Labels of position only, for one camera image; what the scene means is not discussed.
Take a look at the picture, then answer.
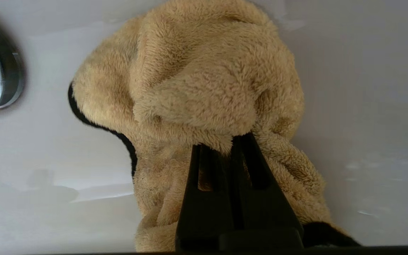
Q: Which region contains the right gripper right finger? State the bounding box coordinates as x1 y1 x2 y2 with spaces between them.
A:
222 132 304 250

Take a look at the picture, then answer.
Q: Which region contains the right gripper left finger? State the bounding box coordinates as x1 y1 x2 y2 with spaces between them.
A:
175 143 243 252

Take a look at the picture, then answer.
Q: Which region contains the yellow cloth with black trim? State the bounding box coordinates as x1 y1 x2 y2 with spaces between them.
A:
68 0 362 253

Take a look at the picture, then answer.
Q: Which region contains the white ceramic sink basin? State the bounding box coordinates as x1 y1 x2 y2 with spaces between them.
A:
0 0 408 254

